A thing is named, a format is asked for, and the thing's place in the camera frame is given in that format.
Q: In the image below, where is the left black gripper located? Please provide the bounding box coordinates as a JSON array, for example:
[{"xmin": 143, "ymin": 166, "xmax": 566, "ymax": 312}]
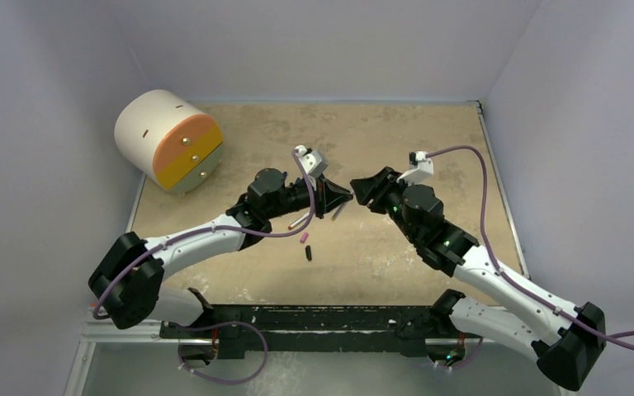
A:
[{"xmin": 266, "ymin": 173, "xmax": 352, "ymax": 220}]

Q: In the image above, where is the pen with orange tip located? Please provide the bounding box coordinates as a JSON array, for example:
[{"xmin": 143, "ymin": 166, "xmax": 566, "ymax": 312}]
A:
[{"xmin": 331, "ymin": 203, "xmax": 348, "ymax": 222}]

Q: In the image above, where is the pen with red tip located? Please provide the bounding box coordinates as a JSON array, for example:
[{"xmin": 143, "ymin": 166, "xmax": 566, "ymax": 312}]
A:
[{"xmin": 288, "ymin": 216, "xmax": 305, "ymax": 229}]

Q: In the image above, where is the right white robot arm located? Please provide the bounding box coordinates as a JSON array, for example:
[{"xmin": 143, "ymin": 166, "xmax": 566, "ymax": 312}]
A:
[{"xmin": 350, "ymin": 167, "xmax": 606, "ymax": 391}]

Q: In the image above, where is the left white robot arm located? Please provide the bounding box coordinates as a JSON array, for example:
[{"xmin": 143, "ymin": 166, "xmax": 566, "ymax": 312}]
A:
[{"xmin": 88, "ymin": 168, "xmax": 353, "ymax": 337}]

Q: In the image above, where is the round white drawer cabinet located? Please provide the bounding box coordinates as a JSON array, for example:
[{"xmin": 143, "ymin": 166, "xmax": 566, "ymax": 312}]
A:
[{"xmin": 114, "ymin": 89, "xmax": 224, "ymax": 194}]

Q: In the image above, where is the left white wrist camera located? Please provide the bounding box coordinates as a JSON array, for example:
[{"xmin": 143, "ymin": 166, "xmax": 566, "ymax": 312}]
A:
[{"xmin": 294, "ymin": 145, "xmax": 329, "ymax": 177}]

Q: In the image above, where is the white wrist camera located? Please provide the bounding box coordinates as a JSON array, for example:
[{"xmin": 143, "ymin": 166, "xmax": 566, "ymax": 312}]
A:
[
  {"xmin": 397, "ymin": 151, "xmax": 433, "ymax": 186},
  {"xmin": 294, "ymin": 145, "xmax": 329, "ymax": 177}
]

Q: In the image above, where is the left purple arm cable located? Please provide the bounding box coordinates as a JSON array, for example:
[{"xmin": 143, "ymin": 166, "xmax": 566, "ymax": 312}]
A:
[{"xmin": 92, "ymin": 148, "xmax": 318, "ymax": 321}]

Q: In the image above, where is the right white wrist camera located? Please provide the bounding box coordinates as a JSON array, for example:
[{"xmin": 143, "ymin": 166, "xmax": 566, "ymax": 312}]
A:
[{"xmin": 397, "ymin": 151, "xmax": 433, "ymax": 186}]

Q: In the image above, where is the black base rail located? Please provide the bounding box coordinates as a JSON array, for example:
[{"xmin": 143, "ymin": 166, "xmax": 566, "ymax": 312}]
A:
[{"xmin": 160, "ymin": 290, "xmax": 478, "ymax": 365}]

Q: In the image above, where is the aluminium table edge rail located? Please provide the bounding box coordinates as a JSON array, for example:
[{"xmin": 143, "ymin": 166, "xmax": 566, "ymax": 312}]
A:
[{"xmin": 472, "ymin": 100, "xmax": 531, "ymax": 279}]

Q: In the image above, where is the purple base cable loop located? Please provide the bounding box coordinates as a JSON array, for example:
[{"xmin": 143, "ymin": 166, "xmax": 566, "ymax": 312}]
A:
[{"xmin": 177, "ymin": 320, "xmax": 270, "ymax": 384}]

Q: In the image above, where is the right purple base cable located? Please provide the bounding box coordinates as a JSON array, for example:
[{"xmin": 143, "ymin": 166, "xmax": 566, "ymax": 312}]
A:
[{"xmin": 432, "ymin": 330, "xmax": 488, "ymax": 373}]

